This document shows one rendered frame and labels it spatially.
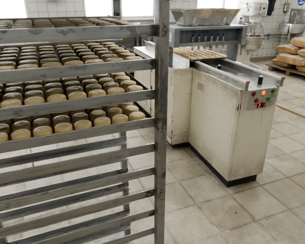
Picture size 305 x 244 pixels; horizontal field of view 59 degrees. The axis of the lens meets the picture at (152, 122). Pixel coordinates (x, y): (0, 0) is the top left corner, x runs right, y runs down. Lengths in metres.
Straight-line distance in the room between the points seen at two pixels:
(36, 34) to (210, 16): 2.00
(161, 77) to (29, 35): 0.34
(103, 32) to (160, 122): 0.30
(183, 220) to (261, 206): 0.61
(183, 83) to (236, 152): 0.79
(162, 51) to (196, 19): 1.76
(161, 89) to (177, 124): 1.85
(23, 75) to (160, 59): 0.35
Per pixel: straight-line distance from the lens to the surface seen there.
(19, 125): 0.88
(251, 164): 2.31
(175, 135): 2.66
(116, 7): 1.17
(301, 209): 2.34
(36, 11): 5.26
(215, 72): 2.19
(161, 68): 0.76
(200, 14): 2.49
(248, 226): 2.06
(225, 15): 2.63
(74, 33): 0.71
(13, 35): 0.71
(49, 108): 0.75
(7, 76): 0.73
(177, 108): 2.54
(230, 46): 2.86
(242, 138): 2.12
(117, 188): 1.46
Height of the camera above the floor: 1.40
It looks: 24 degrees down
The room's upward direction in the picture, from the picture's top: straight up
